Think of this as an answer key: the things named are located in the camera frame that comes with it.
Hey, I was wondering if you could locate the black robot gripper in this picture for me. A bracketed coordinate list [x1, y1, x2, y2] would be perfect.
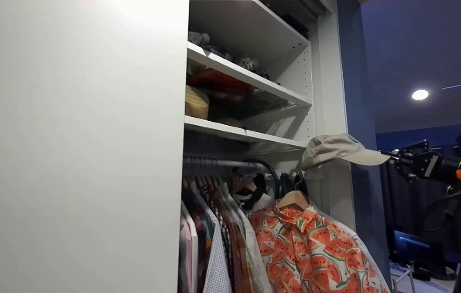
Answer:
[390, 140, 458, 184]

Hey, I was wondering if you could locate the beige baseball cap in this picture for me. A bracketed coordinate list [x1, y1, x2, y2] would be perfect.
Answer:
[299, 134, 390, 169]

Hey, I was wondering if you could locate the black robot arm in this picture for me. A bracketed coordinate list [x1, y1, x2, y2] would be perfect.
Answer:
[390, 134, 461, 233]

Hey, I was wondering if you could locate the orange watermelon print shirt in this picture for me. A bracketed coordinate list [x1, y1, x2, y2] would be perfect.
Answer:
[250, 207, 390, 293]

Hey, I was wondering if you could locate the white hanging shirt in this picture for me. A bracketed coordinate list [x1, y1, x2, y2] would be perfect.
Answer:
[193, 182, 234, 293]

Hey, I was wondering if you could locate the round ceiling light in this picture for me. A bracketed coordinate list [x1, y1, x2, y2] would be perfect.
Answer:
[411, 90, 431, 101]

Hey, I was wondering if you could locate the wooden clothes hanger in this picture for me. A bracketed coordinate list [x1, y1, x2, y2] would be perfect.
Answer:
[276, 174, 310, 210]

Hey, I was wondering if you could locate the tan box on shelf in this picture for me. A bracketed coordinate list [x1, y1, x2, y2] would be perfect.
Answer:
[186, 86, 209, 119]

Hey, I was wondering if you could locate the metal closet rail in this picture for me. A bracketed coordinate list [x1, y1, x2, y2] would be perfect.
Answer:
[183, 158, 266, 169]

